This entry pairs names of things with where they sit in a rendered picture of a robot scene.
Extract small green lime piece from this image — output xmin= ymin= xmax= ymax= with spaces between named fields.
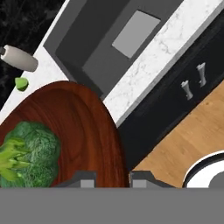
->
xmin=14 ymin=76 xmax=30 ymax=93

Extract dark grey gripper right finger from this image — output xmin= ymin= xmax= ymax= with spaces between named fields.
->
xmin=129 ymin=171 xmax=176 ymax=188

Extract white and black round thing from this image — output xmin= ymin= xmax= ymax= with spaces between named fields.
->
xmin=182 ymin=150 xmax=224 ymax=188

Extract green broccoli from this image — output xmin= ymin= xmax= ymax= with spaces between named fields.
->
xmin=0 ymin=121 xmax=62 ymax=188

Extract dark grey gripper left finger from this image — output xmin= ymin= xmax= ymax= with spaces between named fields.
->
xmin=53 ymin=171 xmax=97 ymax=188

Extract grey sink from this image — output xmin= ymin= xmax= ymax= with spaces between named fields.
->
xmin=43 ymin=0 xmax=186 ymax=99

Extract silver cupboard handle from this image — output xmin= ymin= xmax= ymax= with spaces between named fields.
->
xmin=195 ymin=62 xmax=208 ymax=88
xmin=180 ymin=80 xmax=194 ymax=101

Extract cream cylinder with dark end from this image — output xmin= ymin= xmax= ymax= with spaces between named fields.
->
xmin=0 ymin=45 xmax=39 ymax=73

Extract black cupboard front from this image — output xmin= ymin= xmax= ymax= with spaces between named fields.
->
xmin=116 ymin=17 xmax=224 ymax=173

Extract brown wooden bowl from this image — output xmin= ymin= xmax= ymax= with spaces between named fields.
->
xmin=0 ymin=80 xmax=130 ymax=188

